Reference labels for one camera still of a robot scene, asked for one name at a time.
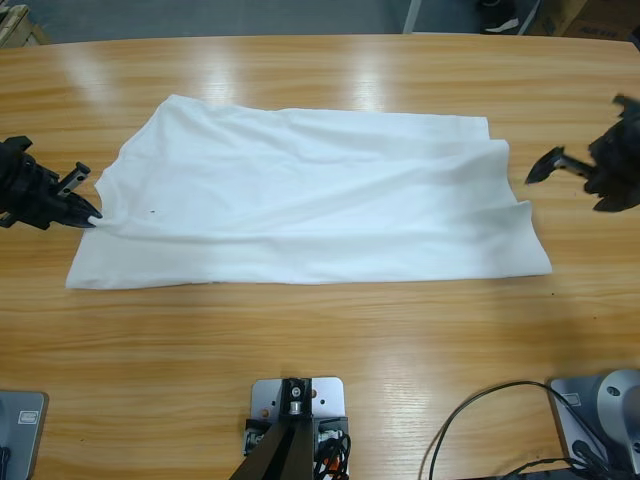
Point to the black white shoe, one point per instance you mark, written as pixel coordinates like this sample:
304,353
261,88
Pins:
495,18

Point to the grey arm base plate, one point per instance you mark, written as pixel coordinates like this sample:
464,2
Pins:
20,435
590,420

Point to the white metal post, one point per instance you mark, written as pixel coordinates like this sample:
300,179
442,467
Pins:
412,15

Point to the wooden pallet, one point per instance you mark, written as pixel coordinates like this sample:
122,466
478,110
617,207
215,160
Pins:
20,25

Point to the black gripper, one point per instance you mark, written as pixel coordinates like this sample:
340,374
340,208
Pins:
620,160
30,190

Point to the brown cardboard box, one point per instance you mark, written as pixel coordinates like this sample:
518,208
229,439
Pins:
590,15

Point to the white Unitree T-shirt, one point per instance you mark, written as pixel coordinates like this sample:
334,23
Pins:
300,210

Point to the white block with dark post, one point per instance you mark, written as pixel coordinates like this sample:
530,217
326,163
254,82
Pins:
296,430

